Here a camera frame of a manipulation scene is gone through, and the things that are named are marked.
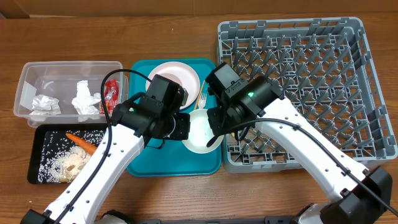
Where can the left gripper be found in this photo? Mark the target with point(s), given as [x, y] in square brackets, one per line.
[185, 129]

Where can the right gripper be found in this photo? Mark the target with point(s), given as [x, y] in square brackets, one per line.
[219, 113]

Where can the white bowl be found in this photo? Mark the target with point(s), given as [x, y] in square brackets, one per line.
[200, 133]

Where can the pink plate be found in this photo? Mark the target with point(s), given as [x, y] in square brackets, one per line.
[182, 74]

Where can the red snack wrapper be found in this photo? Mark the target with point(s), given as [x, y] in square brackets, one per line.
[111, 95]

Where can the orange carrot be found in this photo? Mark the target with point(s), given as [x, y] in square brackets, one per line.
[86, 146]

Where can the white napkin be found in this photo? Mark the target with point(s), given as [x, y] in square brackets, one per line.
[45, 105]
[85, 102]

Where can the rice and peanut shells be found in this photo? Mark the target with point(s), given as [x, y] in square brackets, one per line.
[61, 160]

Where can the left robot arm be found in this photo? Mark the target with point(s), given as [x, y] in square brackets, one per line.
[154, 114]

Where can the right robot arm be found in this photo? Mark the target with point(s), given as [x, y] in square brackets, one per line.
[355, 194]

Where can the grey dishwasher rack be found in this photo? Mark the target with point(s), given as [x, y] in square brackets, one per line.
[325, 68]

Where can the white plastic fork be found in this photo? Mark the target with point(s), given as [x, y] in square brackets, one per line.
[202, 101]

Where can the wooden chopstick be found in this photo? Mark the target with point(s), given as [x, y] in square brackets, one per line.
[199, 95]

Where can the black plastic tray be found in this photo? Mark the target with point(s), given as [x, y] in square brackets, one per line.
[38, 141]

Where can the clear plastic bin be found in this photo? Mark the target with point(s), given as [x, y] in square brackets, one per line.
[58, 79]

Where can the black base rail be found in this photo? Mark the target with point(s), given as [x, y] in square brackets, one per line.
[283, 219]

